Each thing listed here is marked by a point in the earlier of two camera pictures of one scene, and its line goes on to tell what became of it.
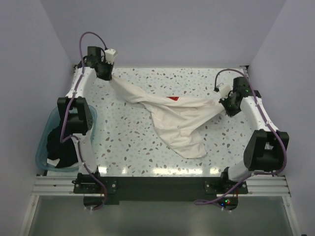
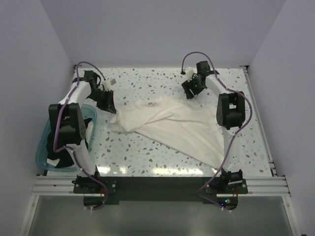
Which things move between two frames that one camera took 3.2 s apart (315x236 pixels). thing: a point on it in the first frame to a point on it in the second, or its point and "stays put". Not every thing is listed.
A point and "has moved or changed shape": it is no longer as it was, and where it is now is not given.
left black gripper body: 107,69 to 101,97
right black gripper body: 230,107 to 194,84
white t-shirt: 179,123 has moved or changed shape
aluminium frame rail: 260,186 stays put
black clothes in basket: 65,151 stays put
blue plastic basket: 51,120 stays put
